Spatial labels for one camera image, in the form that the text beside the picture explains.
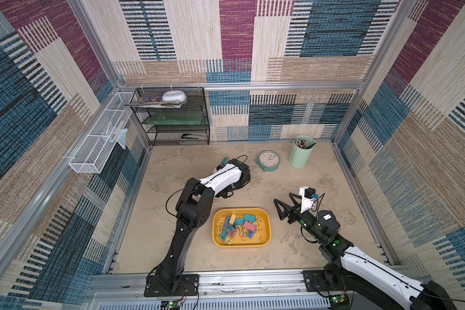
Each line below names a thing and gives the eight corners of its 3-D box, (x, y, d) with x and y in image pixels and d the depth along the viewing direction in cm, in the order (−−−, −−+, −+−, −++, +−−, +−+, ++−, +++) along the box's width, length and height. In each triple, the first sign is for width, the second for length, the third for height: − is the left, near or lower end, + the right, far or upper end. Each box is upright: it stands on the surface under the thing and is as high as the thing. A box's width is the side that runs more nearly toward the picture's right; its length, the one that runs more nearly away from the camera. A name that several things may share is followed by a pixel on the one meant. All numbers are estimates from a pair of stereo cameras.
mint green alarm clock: (256, 171, 109) (257, 167, 107) (255, 153, 118) (255, 150, 115) (280, 171, 109) (281, 167, 107) (277, 153, 118) (278, 150, 115)
